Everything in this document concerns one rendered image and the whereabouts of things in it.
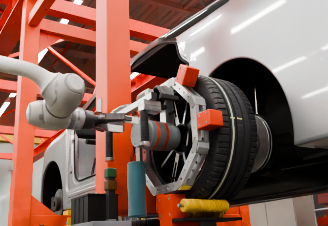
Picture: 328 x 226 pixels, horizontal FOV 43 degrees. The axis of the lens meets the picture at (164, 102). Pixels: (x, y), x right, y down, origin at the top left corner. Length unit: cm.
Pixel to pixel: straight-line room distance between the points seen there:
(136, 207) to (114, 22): 118
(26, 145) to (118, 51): 194
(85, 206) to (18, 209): 234
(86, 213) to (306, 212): 556
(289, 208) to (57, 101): 576
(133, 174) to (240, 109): 59
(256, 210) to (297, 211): 84
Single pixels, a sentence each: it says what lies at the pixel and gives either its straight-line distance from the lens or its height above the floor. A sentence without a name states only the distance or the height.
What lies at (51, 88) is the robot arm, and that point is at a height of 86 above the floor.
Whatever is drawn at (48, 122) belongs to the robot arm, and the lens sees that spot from 157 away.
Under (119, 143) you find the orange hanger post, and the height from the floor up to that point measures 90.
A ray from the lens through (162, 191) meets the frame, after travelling 202.
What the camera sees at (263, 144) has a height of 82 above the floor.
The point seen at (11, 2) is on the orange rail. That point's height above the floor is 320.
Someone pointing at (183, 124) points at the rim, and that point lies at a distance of 210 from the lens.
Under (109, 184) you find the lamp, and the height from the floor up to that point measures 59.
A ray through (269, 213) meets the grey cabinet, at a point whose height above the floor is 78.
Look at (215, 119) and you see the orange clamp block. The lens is 178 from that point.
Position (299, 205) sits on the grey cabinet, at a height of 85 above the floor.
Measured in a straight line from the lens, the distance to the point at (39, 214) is 418.
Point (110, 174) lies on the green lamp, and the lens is 174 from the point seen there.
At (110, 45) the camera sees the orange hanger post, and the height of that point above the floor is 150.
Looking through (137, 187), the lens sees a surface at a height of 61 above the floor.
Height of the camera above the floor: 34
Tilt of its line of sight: 19 degrees up
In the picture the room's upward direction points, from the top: 3 degrees counter-clockwise
